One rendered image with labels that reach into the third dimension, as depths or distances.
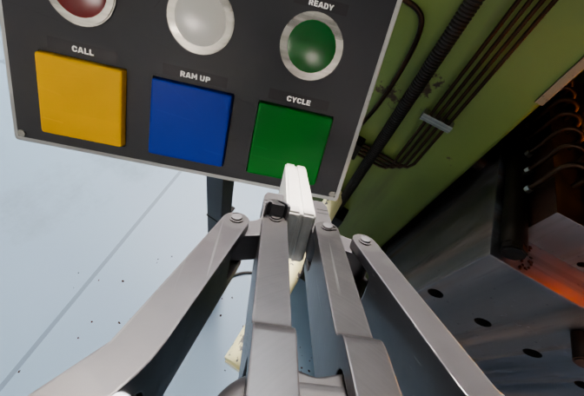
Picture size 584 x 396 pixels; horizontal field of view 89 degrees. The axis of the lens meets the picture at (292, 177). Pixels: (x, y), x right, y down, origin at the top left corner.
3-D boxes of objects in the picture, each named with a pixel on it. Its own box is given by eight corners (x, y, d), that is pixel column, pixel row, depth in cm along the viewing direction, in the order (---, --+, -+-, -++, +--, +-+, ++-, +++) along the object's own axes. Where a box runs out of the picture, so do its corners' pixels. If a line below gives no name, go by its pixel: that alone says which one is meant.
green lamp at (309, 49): (319, 86, 27) (334, 42, 24) (276, 63, 28) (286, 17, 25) (333, 72, 29) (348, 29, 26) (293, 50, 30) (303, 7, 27)
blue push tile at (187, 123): (221, 168, 31) (232, 95, 28) (147, 153, 30) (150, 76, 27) (224, 162, 32) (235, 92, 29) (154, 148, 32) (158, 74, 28)
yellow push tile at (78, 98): (120, 148, 29) (121, 70, 27) (40, 131, 29) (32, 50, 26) (129, 143, 31) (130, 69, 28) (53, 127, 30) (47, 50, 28)
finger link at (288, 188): (288, 260, 16) (275, 259, 16) (286, 201, 22) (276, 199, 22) (301, 213, 15) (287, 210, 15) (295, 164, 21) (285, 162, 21)
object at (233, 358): (244, 378, 52) (248, 376, 48) (220, 359, 53) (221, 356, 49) (341, 206, 79) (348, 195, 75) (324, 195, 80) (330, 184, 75)
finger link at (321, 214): (315, 247, 14) (376, 259, 14) (307, 198, 18) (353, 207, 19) (308, 273, 14) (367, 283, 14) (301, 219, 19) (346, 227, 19)
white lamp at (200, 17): (210, 60, 26) (210, 9, 23) (169, 36, 27) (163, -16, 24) (232, 47, 28) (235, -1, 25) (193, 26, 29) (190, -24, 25)
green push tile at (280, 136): (314, 186, 32) (334, 118, 29) (245, 173, 31) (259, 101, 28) (312, 179, 34) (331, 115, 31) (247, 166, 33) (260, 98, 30)
